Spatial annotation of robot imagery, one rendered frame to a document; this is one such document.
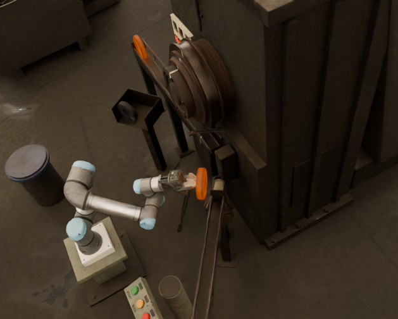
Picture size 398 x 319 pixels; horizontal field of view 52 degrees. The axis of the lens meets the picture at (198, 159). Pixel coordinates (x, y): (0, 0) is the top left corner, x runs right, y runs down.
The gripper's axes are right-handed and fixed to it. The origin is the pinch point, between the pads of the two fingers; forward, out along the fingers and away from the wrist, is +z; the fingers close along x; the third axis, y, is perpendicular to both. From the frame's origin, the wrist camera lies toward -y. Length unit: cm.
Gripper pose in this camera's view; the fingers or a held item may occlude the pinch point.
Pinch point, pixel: (200, 181)
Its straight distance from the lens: 199.6
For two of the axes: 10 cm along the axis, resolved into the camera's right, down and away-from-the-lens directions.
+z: 9.1, -1.3, -3.9
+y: -3.9, -5.8, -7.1
